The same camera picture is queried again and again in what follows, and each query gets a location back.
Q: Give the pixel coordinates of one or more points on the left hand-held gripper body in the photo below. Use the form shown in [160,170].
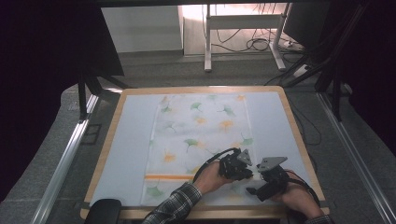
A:
[232,165]

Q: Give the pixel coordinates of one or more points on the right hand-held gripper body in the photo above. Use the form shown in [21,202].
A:
[274,177]

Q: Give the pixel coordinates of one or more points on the white leaf print cloth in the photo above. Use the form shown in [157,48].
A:
[199,140]

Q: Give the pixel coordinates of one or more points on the person's left hand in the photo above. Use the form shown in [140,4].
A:
[211,179]

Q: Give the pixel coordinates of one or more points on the person's right hand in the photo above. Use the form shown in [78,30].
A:
[299,199]

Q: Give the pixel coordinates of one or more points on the white power strip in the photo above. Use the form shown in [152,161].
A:
[301,71]

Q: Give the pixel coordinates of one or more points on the black metal stand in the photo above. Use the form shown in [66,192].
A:
[333,74]
[85,93]

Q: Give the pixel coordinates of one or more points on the black rounded object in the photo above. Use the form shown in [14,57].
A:
[104,211]

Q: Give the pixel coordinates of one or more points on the dark floor socket plate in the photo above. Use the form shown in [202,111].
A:
[91,134]

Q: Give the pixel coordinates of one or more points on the dark curtain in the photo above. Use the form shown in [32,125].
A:
[376,62]
[40,77]

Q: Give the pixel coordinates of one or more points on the white cabinet panel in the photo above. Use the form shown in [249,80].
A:
[141,29]

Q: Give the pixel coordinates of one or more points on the aluminium floor rail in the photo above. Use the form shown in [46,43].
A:
[62,165]
[355,155]

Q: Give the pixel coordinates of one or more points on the white desk frame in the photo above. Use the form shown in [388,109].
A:
[243,25]

